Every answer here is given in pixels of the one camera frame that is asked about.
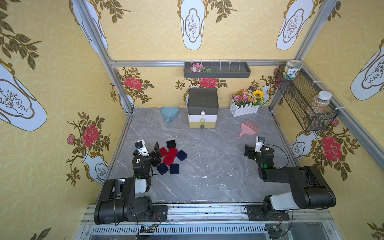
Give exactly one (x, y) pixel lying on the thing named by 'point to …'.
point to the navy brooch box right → (181, 155)
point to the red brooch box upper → (172, 152)
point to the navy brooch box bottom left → (162, 168)
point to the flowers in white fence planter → (246, 101)
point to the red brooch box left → (163, 152)
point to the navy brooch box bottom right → (174, 168)
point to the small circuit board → (147, 229)
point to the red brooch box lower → (168, 160)
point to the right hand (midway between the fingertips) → (257, 145)
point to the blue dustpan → (169, 112)
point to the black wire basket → (305, 98)
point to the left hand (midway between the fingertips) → (144, 144)
